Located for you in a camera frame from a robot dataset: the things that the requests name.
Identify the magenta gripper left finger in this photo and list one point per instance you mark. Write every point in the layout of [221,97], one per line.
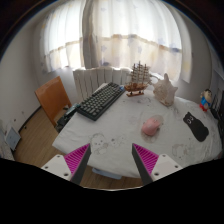
[70,167]

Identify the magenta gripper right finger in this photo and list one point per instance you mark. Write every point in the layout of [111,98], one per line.
[152,166]

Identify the black cat-shaped mouse pad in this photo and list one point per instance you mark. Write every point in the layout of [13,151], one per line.
[198,129]

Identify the white patterned tablecloth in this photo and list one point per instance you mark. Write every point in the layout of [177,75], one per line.
[112,135]

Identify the white floor box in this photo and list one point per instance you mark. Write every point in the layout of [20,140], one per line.
[12,138]

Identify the black mechanical keyboard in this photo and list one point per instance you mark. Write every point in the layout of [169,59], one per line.
[95,105]

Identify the orange wooden chair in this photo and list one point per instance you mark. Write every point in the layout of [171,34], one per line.
[53,98]

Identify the large white conch shell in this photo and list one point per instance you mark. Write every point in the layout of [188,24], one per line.
[164,91]

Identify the white radiator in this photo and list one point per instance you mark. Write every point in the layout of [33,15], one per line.
[88,81]

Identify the cartoon boy figurine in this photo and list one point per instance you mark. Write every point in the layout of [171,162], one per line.
[206,98]

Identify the wooden model sailing ship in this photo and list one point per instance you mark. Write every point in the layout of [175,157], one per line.
[139,80]

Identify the white sheer curtain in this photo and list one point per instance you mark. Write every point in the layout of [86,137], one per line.
[118,33]

